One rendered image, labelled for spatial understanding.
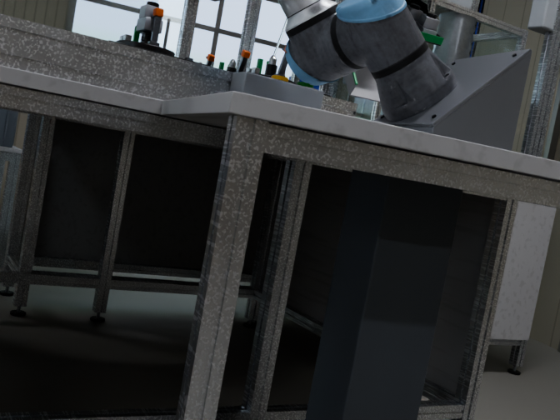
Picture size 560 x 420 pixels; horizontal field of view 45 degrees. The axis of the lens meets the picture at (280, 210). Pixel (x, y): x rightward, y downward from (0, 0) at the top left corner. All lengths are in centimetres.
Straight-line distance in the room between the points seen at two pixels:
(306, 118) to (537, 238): 249
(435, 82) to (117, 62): 65
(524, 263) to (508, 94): 208
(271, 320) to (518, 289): 186
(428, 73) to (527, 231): 205
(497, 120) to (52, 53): 86
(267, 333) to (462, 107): 73
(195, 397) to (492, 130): 68
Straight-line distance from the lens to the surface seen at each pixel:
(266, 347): 165
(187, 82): 154
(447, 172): 107
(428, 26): 204
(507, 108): 128
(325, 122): 94
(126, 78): 149
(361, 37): 129
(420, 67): 129
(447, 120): 121
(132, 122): 143
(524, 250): 329
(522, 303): 335
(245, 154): 93
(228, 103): 91
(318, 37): 135
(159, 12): 165
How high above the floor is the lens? 78
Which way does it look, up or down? 4 degrees down
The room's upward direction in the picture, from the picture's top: 10 degrees clockwise
